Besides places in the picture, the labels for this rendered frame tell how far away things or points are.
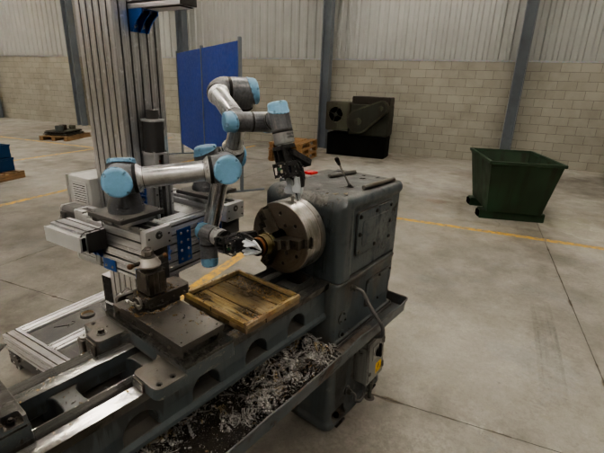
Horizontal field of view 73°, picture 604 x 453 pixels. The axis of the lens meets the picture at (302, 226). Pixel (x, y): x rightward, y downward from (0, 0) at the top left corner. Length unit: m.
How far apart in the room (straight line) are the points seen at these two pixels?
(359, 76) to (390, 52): 0.98
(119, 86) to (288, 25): 11.01
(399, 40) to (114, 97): 10.31
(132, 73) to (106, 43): 0.15
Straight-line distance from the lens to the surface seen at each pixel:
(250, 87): 1.92
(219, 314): 1.57
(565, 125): 11.76
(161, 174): 1.70
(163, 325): 1.39
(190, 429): 1.62
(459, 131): 11.62
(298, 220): 1.65
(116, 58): 2.04
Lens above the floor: 1.70
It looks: 19 degrees down
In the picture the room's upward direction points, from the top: 2 degrees clockwise
